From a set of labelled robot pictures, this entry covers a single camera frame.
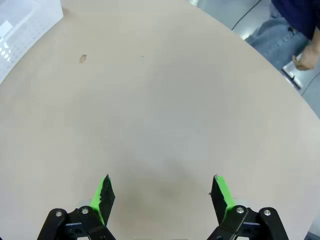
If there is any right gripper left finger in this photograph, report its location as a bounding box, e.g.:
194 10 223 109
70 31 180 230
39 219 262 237
37 173 117 240

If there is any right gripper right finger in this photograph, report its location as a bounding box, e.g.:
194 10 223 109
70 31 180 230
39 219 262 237
206 174 290 240

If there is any white perforated plastic basket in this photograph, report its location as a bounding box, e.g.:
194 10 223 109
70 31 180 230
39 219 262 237
0 0 64 85

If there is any person left hand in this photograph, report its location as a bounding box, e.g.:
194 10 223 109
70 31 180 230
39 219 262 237
291 44 319 72

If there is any person in navy hoodie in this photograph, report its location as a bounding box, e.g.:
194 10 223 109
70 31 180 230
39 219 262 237
246 0 320 71

